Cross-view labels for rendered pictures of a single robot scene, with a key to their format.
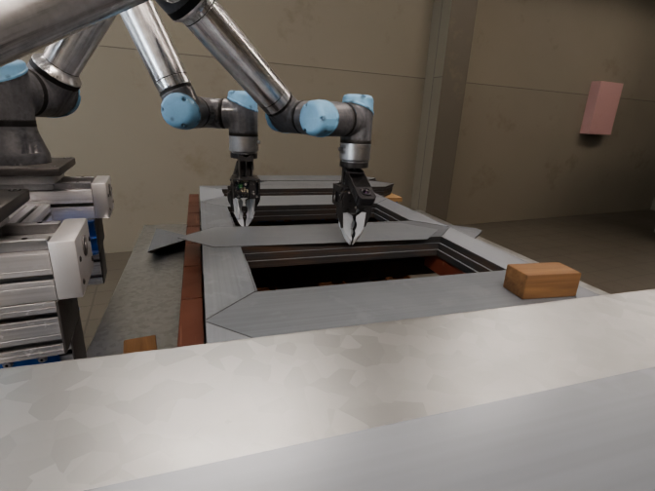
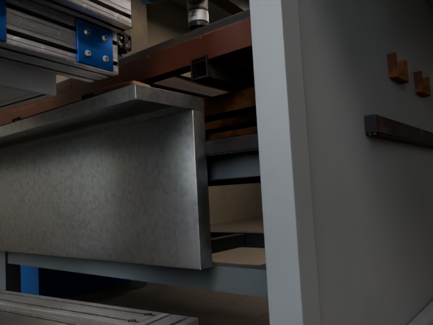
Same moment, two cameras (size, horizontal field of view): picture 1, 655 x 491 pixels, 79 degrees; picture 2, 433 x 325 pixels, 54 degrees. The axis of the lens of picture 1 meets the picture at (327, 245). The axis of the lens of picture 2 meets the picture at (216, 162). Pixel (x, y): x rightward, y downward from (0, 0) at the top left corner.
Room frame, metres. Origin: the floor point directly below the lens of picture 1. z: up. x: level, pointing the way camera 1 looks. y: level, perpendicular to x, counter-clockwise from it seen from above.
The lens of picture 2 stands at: (-0.29, 0.72, 0.46)
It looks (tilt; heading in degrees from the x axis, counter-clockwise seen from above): 4 degrees up; 327
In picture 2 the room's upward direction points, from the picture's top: 3 degrees counter-clockwise
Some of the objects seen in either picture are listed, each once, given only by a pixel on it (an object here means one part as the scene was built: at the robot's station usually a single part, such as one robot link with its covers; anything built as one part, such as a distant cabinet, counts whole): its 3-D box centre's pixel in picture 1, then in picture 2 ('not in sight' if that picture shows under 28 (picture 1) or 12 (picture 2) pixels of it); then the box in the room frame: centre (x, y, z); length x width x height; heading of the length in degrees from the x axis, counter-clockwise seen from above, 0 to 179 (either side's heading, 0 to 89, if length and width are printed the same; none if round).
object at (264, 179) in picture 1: (319, 186); not in sight; (2.13, 0.06, 0.82); 0.80 x 0.40 x 0.06; 108
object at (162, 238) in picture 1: (171, 239); not in sight; (1.45, 0.61, 0.70); 0.39 x 0.12 x 0.04; 18
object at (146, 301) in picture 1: (155, 283); (22, 137); (1.11, 0.52, 0.66); 1.30 x 0.20 x 0.03; 18
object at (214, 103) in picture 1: (202, 112); not in sight; (1.06, 0.34, 1.17); 0.11 x 0.11 x 0.08; 88
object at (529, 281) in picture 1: (541, 280); not in sight; (0.72, -0.42, 0.89); 0.12 x 0.06 x 0.05; 103
